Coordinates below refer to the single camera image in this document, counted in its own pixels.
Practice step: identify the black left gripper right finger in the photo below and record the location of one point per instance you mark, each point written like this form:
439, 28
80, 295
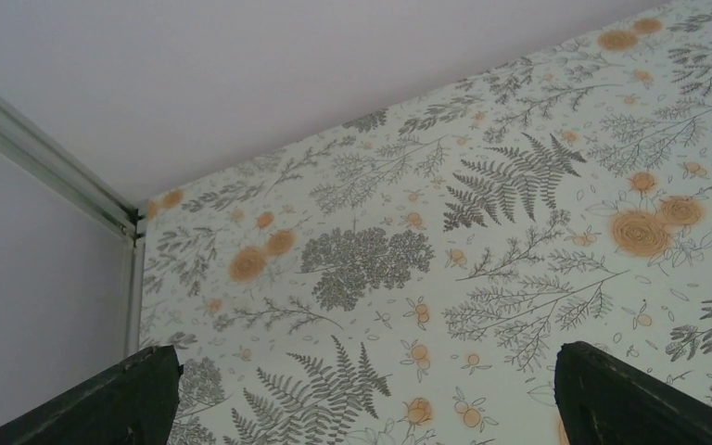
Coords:
602, 400

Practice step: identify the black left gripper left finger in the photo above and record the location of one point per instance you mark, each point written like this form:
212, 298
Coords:
132, 402

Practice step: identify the floral patterned table mat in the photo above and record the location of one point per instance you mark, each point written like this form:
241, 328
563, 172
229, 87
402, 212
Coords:
408, 277

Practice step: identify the aluminium frame left rail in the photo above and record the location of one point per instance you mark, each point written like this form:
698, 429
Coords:
41, 156

